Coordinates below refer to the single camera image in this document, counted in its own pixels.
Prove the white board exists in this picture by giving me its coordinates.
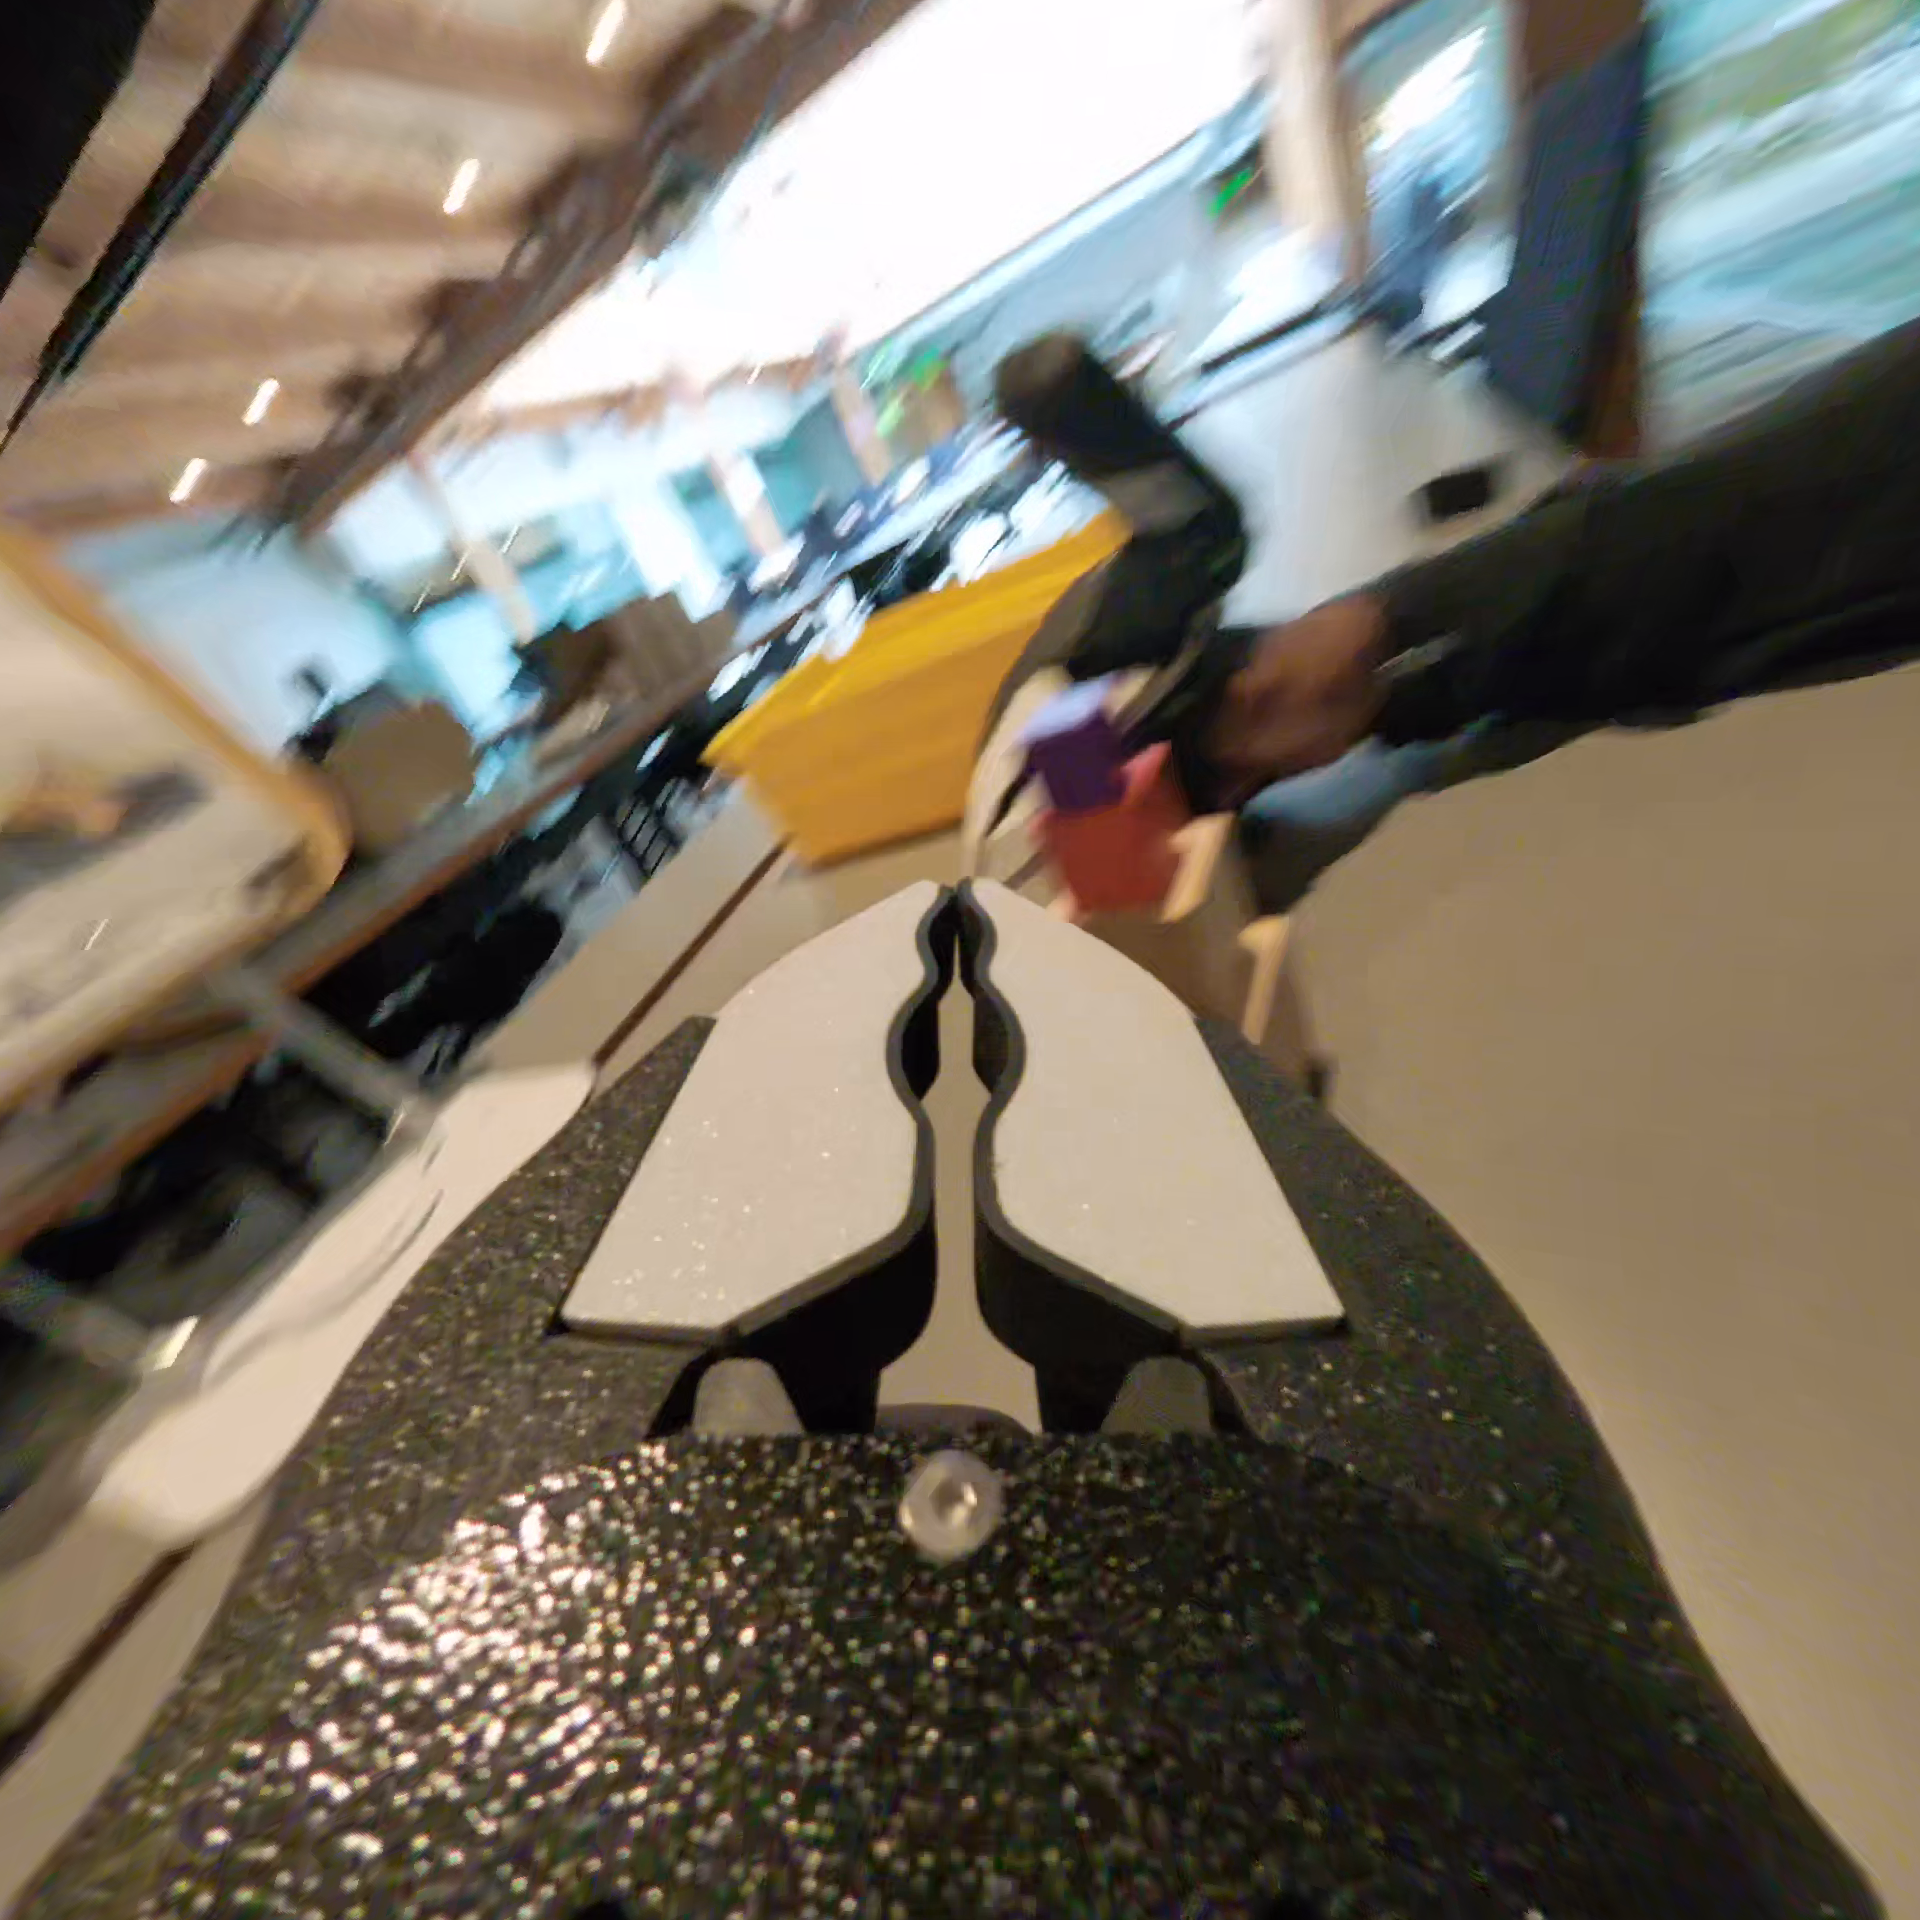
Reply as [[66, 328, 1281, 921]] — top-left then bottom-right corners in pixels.
[[0, 1056, 605, 1596]]

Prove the yellow plastic bin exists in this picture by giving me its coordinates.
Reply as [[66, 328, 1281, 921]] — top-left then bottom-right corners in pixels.
[[702, 507, 1135, 868]]

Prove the person's right hand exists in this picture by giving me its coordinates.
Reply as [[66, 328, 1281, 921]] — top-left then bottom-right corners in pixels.
[[1198, 592, 1401, 819]]

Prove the purple wooden cube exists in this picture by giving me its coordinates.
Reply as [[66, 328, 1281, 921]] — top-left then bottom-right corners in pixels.
[[1024, 678, 1129, 817]]

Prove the dark monitor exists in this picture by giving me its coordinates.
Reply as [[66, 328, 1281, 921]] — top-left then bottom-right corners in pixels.
[[1480, 12, 1654, 448]]

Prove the red wooden cube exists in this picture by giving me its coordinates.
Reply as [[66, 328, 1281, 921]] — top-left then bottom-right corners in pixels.
[[1043, 745, 1198, 921]]

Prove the wood-edged board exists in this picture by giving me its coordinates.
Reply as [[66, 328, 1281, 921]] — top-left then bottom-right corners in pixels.
[[0, 517, 359, 1120]]

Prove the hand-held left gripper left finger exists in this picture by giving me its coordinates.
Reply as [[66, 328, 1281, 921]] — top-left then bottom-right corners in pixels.
[[558, 880, 963, 1438]]

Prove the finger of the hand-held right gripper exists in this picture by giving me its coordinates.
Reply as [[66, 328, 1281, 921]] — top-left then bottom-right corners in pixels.
[[963, 667, 1065, 889], [1112, 667, 1202, 781]]

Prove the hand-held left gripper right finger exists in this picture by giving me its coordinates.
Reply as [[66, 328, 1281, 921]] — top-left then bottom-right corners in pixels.
[[957, 880, 1349, 1438]]

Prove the natural wooden cube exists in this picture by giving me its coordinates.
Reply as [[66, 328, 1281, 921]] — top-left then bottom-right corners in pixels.
[[1229, 913, 1333, 1094], [1160, 813, 1254, 929]]

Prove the person's right forearm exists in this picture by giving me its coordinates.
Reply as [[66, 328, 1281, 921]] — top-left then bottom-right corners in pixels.
[[1357, 323, 1920, 758]]

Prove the long brown desk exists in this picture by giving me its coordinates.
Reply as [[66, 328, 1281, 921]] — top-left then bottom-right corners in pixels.
[[0, 645, 803, 1254]]

